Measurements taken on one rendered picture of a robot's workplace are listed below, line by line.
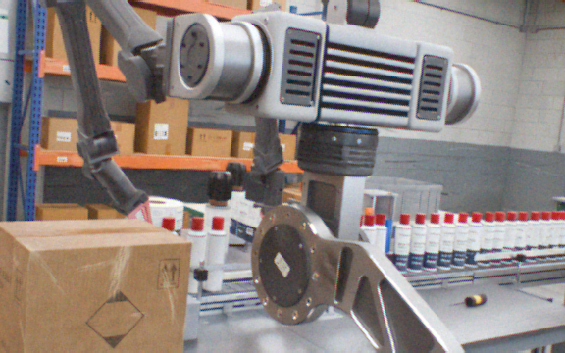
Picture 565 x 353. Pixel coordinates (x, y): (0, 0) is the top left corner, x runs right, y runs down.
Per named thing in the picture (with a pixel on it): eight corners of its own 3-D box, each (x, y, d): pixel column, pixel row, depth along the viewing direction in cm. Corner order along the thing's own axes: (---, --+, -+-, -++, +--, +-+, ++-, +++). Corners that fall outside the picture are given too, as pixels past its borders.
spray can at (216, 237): (215, 286, 179) (222, 215, 176) (225, 291, 175) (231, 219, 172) (198, 288, 176) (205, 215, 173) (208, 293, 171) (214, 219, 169)
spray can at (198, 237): (195, 288, 175) (202, 215, 173) (204, 294, 171) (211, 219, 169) (179, 290, 172) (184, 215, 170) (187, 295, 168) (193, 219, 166)
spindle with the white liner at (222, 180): (218, 257, 213) (226, 169, 210) (231, 264, 206) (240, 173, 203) (194, 259, 208) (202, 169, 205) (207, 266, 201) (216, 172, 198)
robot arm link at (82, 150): (78, 142, 146) (113, 130, 151) (63, 139, 156) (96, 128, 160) (95, 190, 150) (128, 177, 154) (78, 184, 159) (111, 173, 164)
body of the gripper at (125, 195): (133, 191, 163) (116, 169, 159) (149, 197, 154) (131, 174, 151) (113, 208, 160) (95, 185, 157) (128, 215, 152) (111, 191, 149)
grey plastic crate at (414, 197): (391, 208, 439) (395, 176, 436) (439, 220, 409) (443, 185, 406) (329, 210, 400) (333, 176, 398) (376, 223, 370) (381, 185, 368)
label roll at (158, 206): (174, 250, 217) (178, 209, 215) (116, 244, 217) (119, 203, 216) (184, 239, 237) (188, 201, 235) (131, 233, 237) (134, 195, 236)
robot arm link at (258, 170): (257, 158, 183) (280, 145, 187) (235, 153, 192) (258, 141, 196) (270, 194, 187) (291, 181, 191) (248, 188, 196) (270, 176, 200)
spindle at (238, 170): (233, 231, 254) (240, 161, 250) (245, 236, 246) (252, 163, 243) (214, 232, 248) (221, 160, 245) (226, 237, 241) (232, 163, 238)
